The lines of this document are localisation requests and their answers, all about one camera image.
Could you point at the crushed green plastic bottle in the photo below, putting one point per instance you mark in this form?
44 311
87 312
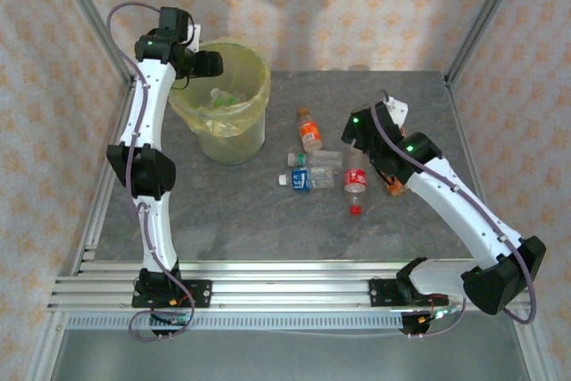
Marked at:
219 102

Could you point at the yellow label orange juice bottle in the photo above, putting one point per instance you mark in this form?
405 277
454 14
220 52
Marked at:
396 188

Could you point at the red label cola bottle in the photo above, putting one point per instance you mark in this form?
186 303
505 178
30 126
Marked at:
355 179

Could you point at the orange label brown cap bottle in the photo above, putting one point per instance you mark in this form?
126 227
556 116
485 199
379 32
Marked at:
309 131

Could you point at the small blue label water bottle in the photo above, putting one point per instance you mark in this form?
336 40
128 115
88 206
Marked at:
302 179

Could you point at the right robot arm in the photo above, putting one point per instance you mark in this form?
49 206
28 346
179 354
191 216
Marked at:
459 211

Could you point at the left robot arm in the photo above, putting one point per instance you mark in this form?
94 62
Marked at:
154 100

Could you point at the yellow bin liner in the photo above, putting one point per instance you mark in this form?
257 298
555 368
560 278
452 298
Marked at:
250 82

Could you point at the clear plastic bin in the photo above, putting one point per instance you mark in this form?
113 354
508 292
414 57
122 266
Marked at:
232 149

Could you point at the grey metal shelf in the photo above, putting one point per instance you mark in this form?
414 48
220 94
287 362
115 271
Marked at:
290 358

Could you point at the aluminium frame post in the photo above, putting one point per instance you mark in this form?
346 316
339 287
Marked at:
490 6
88 6

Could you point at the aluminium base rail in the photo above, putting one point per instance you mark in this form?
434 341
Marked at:
290 285

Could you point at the aluminium frame leg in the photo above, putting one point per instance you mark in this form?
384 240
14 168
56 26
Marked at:
44 354
531 354

